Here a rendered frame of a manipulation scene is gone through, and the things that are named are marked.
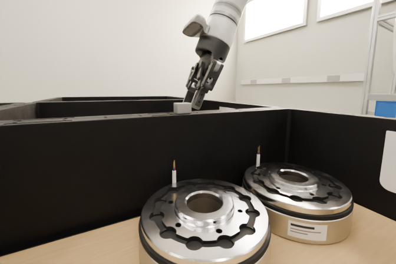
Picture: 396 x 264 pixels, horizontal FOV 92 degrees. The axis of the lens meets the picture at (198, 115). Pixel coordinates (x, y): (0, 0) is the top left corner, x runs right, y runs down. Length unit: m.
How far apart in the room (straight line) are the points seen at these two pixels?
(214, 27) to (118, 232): 0.39
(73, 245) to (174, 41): 3.45
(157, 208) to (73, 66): 3.04
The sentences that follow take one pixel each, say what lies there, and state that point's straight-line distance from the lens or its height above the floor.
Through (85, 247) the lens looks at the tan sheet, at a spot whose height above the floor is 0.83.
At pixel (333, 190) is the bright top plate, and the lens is 0.25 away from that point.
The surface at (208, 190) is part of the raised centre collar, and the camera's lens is 0.19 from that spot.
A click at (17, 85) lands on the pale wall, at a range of 3.23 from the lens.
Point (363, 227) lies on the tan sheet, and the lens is 0.26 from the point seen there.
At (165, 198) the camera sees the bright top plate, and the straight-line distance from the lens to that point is 0.19.
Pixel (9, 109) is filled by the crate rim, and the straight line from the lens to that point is 0.38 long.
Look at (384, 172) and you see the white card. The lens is 0.28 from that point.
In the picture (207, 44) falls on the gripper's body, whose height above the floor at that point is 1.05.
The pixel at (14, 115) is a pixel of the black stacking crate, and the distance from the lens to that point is 0.40.
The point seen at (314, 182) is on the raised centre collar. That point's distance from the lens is 0.23.
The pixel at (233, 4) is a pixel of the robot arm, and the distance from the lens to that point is 0.48.
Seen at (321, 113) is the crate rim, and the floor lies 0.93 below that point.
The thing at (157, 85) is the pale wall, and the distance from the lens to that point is 3.35.
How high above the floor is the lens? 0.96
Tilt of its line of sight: 8 degrees down
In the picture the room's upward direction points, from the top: straight up
